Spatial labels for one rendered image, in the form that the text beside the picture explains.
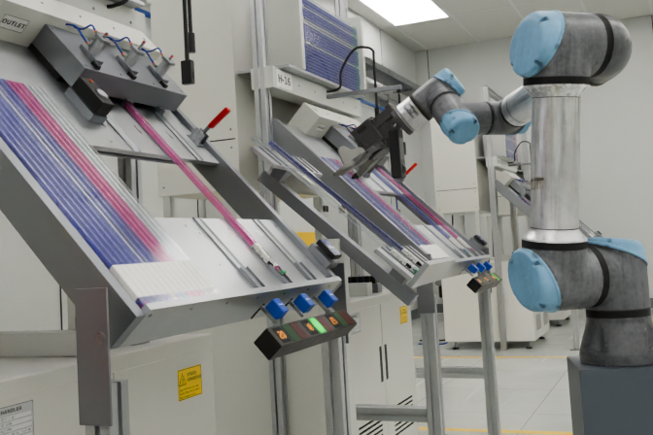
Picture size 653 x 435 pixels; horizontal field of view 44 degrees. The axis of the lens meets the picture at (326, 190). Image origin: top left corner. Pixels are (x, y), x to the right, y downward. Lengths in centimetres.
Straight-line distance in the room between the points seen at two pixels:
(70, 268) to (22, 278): 263
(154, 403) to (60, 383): 27
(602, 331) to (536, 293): 16
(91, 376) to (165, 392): 63
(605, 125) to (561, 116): 756
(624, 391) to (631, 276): 21
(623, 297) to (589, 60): 43
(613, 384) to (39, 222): 100
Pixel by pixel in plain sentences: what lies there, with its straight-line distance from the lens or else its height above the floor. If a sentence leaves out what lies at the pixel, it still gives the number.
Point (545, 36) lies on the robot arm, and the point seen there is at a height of 113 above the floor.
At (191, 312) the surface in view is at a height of 71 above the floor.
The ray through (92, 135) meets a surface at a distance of 150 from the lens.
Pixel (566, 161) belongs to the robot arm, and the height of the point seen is 92.
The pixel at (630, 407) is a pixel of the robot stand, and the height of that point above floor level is 48.
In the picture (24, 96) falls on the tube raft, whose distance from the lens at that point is 144.
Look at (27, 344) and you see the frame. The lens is 167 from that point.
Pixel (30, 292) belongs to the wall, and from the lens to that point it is 381.
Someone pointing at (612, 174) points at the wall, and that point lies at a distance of 900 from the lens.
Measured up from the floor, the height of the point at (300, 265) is 76.
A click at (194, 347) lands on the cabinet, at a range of 179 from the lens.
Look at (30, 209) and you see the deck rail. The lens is 119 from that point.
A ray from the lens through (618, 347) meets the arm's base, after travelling 158.
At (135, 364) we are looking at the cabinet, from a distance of 162.
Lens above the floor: 79
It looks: 4 degrees up
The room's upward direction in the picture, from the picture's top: 3 degrees counter-clockwise
